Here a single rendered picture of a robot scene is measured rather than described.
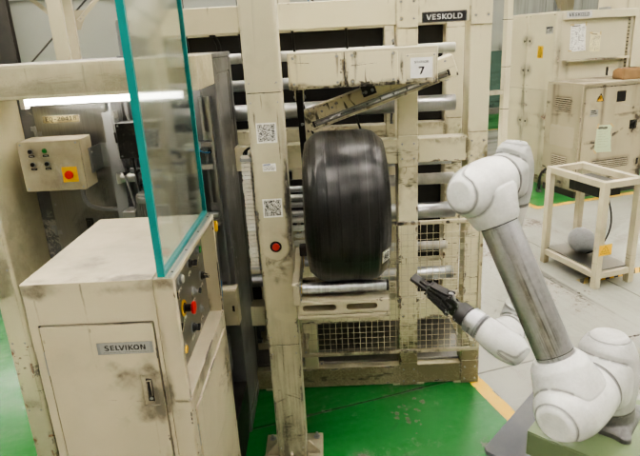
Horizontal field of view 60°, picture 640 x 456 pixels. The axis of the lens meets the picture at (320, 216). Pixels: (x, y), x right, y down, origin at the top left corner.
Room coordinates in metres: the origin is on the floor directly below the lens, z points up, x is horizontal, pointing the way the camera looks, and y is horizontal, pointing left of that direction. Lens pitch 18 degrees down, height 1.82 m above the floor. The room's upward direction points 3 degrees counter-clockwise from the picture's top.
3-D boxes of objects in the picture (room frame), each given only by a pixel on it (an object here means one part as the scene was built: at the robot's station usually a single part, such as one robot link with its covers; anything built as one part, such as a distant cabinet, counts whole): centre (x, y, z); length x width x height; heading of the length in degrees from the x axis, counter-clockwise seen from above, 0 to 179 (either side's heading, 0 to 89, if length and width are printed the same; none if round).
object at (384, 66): (2.41, -0.21, 1.71); 0.61 x 0.25 x 0.15; 89
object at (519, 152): (1.52, -0.55, 1.44); 0.14 x 0.13 x 0.18; 131
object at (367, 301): (1.97, -0.07, 0.84); 0.36 x 0.09 x 0.06; 89
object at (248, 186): (2.07, 0.26, 1.19); 0.05 x 0.04 x 0.48; 179
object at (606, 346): (1.34, -0.78, 0.90); 0.18 x 0.16 x 0.22; 131
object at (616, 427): (1.36, -0.81, 0.77); 0.22 x 0.18 x 0.06; 137
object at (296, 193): (2.50, 0.14, 1.05); 0.20 x 0.15 x 0.30; 89
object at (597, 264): (3.94, -2.04, 0.40); 0.60 x 0.35 x 0.80; 16
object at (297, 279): (2.11, 0.10, 0.90); 0.40 x 0.03 x 0.10; 179
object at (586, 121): (6.21, -3.17, 0.62); 0.91 x 0.58 x 1.25; 106
